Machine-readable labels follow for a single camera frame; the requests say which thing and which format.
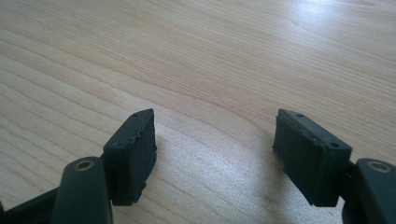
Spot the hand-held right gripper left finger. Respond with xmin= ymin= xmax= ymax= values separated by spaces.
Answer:
xmin=102 ymin=107 xmax=158 ymax=207

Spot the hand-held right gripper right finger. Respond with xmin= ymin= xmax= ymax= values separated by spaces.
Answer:
xmin=272 ymin=108 xmax=353 ymax=208

